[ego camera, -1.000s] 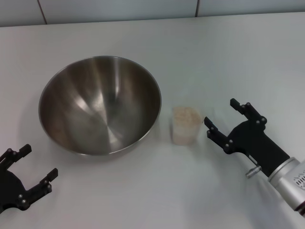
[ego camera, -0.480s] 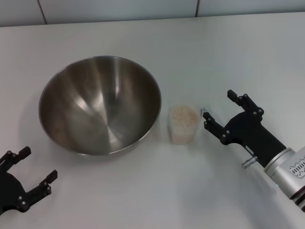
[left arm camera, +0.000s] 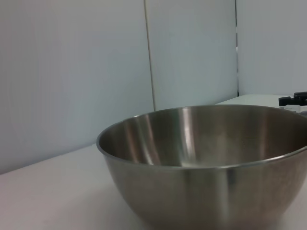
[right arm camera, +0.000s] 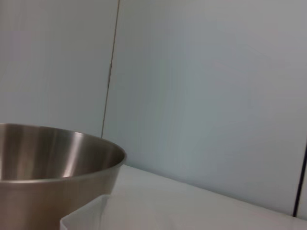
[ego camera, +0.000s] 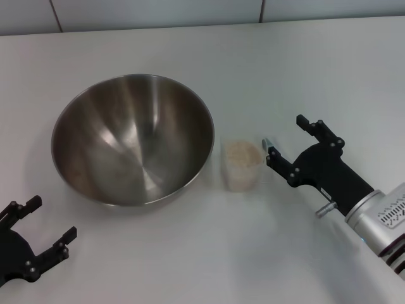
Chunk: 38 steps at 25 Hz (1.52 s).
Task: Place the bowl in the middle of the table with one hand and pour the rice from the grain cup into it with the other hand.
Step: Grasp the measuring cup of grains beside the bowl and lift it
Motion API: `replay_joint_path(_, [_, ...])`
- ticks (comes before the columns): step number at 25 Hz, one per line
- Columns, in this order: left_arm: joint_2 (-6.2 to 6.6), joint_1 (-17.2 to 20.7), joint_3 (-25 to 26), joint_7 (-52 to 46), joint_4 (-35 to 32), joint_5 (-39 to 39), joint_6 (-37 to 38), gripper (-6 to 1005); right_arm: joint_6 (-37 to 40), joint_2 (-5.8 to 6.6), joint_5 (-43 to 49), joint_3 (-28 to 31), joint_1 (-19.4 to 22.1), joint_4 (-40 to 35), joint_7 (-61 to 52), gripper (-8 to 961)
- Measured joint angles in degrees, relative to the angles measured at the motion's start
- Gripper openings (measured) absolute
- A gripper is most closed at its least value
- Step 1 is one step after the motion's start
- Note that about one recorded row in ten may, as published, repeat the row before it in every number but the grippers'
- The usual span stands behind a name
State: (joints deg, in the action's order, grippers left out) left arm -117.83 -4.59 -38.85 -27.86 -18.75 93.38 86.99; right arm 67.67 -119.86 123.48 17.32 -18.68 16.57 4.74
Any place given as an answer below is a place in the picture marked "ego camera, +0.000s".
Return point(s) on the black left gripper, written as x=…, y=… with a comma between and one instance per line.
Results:
x=14, y=256

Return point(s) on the clear plastic cup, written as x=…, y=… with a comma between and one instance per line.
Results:
x=235, y=185

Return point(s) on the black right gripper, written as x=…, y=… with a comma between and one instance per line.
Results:
x=326, y=171

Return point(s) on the silver right wrist connector plug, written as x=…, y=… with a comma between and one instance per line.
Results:
x=326, y=209

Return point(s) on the white rice grains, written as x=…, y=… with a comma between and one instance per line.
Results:
x=243, y=153

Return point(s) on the stainless steel mixing bowl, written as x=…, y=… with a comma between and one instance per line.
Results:
x=133, y=142

